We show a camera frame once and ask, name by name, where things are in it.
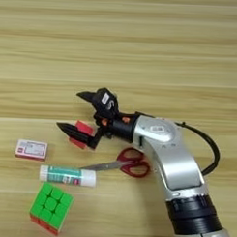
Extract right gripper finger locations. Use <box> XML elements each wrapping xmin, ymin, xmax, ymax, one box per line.
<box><xmin>75</xmin><ymin>90</ymin><xmax>100</xmax><ymax>104</ymax></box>
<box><xmin>54</xmin><ymin>121</ymin><xmax>93</xmax><ymax>148</ymax></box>

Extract green faced puzzle cube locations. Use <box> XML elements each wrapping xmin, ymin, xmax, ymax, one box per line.
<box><xmin>27</xmin><ymin>180</ymin><xmax>74</xmax><ymax>237</ymax></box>

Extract red foam cube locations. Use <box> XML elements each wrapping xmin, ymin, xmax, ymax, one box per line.
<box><xmin>68</xmin><ymin>119</ymin><xmax>96</xmax><ymax>151</ymax></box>

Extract small red white box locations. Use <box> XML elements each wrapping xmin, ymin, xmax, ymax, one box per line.
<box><xmin>14</xmin><ymin>138</ymin><xmax>49</xmax><ymax>163</ymax></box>

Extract red handled scissors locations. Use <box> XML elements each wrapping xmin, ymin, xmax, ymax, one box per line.
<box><xmin>79</xmin><ymin>145</ymin><xmax>152</xmax><ymax>180</ymax></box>

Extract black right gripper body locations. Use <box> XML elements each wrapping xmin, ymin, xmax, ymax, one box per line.
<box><xmin>87</xmin><ymin>108</ymin><xmax>143</xmax><ymax>152</ymax></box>

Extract green white glue stick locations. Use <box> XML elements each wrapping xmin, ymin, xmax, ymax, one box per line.
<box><xmin>38</xmin><ymin>164</ymin><xmax>98</xmax><ymax>189</ymax></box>

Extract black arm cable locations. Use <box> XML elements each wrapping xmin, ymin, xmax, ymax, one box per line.
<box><xmin>171</xmin><ymin>121</ymin><xmax>222</xmax><ymax>177</ymax></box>

